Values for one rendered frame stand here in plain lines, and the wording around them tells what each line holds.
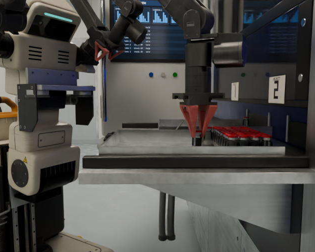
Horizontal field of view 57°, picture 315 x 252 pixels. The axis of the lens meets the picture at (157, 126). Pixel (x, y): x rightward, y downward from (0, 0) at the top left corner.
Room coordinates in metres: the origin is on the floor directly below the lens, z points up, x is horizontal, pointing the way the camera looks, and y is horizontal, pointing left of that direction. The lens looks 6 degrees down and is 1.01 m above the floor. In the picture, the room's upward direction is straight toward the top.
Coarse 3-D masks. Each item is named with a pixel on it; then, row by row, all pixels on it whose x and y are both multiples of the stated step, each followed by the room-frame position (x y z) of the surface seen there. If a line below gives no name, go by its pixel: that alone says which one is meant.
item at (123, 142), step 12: (120, 132) 0.78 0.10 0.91; (132, 132) 0.78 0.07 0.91; (144, 132) 0.78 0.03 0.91; (156, 132) 0.78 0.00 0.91; (168, 132) 0.78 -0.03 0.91; (180, 132) 0.78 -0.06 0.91; (108, 144) 0.61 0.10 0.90; (120, 144) 0.73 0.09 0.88; (132, 144) 0.73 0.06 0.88; (144, 144) 0.73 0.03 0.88; (156, 144) 0.73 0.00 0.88; (168, 144) 0.73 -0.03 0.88; (180, 144) 0.73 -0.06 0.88
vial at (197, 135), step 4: (196, 132) 0.64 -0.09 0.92; (200, 132) 0.65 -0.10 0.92; (196, 136) 0.64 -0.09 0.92; (200, 136) 0.65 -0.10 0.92; (192, 140) 0.65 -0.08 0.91; (196, 140) 0.64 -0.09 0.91; (200, 140) 0.65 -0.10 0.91; (192, 144) 0.65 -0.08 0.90; (196, 144) 0.64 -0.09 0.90; (200, 144) 0.65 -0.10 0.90
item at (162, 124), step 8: (160, 120) 1.12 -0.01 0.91; (168, 120) 1.12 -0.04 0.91; (176, 120) 1.12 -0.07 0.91; (184, 120) 1.12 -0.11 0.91; (216, 120) 1.12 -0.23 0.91; (224, 120) 1.12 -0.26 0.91; (232, 120) 1.12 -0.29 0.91; (240, 120) 1.12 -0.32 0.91; (160, 128) 0.86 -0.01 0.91; (168, 128) 0.86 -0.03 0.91; (184, 128) 0.86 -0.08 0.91; (256, 128) 0.87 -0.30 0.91; (264, 128) 0.87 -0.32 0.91
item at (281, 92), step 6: (270, 78) 0.69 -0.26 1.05; (276, 78) 0.65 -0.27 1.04; (282, 78) 0.62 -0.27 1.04; (270, 84) 0.69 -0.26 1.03; (276, 84) 0.65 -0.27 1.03; (282, 84) 0.62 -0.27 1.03; (270, 90) 0.69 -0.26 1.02; (282, 90) 0.62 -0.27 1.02; (270, 96) 0.68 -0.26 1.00; (282, 96) 0.62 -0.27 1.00; (270, 102) 0.68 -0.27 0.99; (276, 102) 0.65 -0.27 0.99; (282, 102) 0.62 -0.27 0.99
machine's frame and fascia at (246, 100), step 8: (288, 0) 0.62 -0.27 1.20; (296, 0) 0.58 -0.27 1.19; (272, 8) 0.70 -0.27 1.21; (280, 8) 0.65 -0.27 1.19; (288, 8) 0.61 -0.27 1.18; (264, 16) 0.75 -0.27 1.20; (272, 16) 0.70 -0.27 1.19; (256, 24) 0.80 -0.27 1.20; (264, 24) 0.74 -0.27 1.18; (240, 32) 0.95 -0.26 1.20; (248, 32) 0.87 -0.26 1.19; (272, 104) 0.68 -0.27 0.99; (280, 104) 0.63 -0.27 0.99; (288, 104) 0.59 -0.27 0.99; (296, 104) 0.56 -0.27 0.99; (304, 104) 0.53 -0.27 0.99
